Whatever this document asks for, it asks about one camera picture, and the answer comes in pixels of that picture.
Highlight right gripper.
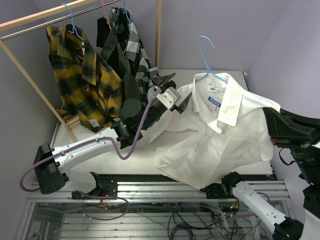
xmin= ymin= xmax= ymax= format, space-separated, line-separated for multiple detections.
xmin=262 ymin=100 xmax=320 ymax=185

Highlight blue wire hanger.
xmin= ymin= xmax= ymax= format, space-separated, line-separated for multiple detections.
xmin=195 ymin=35 xmax=228 ymax=83

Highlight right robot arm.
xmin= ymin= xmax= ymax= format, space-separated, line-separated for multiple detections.
xmin=220 ymin=107 xmax=320 ymax=240

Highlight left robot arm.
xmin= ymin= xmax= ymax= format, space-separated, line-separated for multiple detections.
xmin=33 ymin=73 xmax=190 ymax=199

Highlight black white checkered shirt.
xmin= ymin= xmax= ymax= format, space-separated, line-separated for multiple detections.
xmin=109 ymin=7 xmax=159 ymax=103

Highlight dark green striped shirt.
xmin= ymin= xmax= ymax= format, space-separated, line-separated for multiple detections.
xmin=96 ymin=7 xmax=142 ymax=107

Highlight blue hanger checkered shirt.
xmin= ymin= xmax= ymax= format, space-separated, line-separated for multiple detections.
xmin=123 ymin=0 xmax=132 ymax=27

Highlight yellow plaid shirt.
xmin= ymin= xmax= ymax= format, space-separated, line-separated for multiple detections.
xmin=46 ymin=24 xmax=124 ymax=132

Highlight pink hanger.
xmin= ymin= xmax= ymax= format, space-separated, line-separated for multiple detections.
xmin=101 ymin=0 xmax=112 ymax=30

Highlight blue hanger yellow shirt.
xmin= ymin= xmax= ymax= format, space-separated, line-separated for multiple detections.
xmin=61 ymin=3 xmax=84 ymax=54

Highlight metal hanging rod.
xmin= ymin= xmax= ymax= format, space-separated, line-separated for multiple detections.
xmin=0 ymin=0 xmax=119 ymax=41

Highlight wooden clothes rack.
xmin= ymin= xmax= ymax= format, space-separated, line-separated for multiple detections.
xmin=0 ymin=0 xmax=157 ymax=145

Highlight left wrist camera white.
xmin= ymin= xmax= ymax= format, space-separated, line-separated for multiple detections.
xmin=156 ymin=87 xmax=181 ymax=110

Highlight aluminium rail base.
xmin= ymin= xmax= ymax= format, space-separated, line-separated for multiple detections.
xmin=27 ymin=175 xmax=290 ymax=204

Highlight loose cables under table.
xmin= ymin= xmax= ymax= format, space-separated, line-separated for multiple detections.
xmin=82 ymin=191 xmax=276 ymax=240

